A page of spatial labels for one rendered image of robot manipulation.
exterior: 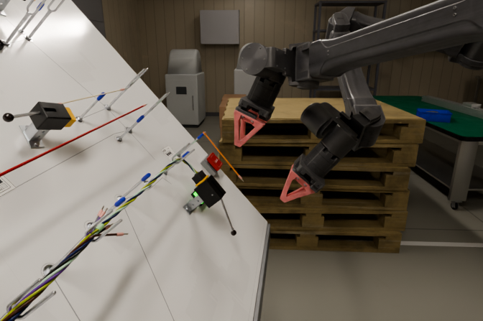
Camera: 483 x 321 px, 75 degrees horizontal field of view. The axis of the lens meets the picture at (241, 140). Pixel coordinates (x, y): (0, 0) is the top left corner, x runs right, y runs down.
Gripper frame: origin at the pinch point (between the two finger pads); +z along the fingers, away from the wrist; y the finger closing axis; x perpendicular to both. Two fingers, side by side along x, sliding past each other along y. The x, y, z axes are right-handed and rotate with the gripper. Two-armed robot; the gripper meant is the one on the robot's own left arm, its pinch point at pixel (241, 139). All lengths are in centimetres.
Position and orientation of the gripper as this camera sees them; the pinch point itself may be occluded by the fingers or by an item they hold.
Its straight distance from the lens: 70.0
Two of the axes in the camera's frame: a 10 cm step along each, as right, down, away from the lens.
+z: -4.1, 8.7, 2.8
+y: -2.2, 2.0, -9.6
